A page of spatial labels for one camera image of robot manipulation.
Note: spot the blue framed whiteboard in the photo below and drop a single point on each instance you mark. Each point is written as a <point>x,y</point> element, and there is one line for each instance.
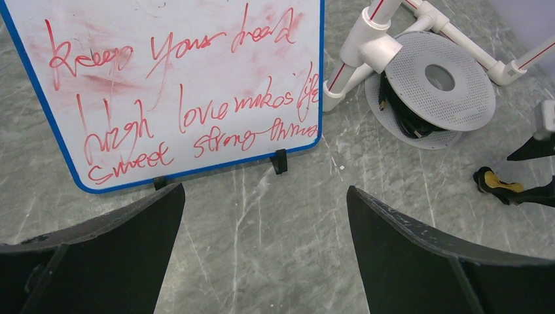
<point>136,90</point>

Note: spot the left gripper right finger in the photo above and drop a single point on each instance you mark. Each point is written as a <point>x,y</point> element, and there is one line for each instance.
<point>408,266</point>

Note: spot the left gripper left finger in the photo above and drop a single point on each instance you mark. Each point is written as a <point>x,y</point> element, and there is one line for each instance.
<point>113,263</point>

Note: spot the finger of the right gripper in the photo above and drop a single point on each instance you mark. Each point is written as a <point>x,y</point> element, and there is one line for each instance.
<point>542,195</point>
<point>533,149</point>

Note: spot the white PVC pipe frame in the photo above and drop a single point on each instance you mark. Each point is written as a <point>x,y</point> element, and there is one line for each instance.
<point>369,48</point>

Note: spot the black wire whiteboard stand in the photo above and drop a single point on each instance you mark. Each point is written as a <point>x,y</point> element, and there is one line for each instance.
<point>279,162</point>

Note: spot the yellow black eraser pad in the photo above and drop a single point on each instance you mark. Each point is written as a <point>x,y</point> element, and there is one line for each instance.
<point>488,182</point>

